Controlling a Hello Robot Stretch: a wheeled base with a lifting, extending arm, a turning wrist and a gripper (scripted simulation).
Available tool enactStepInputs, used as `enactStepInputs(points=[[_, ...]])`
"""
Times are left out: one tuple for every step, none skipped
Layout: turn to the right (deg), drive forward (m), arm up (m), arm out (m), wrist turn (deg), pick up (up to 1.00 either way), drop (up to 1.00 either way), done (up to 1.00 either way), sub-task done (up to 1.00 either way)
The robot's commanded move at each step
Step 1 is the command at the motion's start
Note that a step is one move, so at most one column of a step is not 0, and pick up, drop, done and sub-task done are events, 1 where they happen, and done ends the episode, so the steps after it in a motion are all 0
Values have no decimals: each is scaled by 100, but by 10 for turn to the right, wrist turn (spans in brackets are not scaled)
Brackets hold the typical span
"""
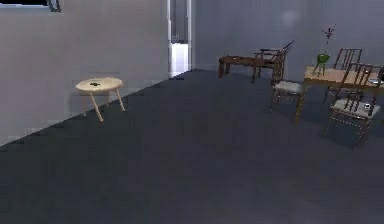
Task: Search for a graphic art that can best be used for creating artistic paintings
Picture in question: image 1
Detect white doorway frame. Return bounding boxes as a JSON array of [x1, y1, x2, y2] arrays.
[[166, 0, 193, 78]]

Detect round pale wooden side table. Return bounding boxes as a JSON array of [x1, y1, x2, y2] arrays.
[[75, 76, 127, 123]]

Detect brown chair with white cushion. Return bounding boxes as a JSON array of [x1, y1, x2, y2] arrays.
[[269, 49, 305, 114], [322, 47, 364, 104], [322, 62, 384, 151]]

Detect dark brown lounge chair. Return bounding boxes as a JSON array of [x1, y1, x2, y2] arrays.
[[218, 39, 296, 84]]

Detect dark framed wall picture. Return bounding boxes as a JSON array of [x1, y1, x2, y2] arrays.
[[0, 0, 62, 14]]

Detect light wooden dining table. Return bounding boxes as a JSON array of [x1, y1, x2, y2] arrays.
[[294, 65, 384, 124]]

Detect green vase with red flower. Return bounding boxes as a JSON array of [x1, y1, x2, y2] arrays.
[[312, 23, 337, 77]]

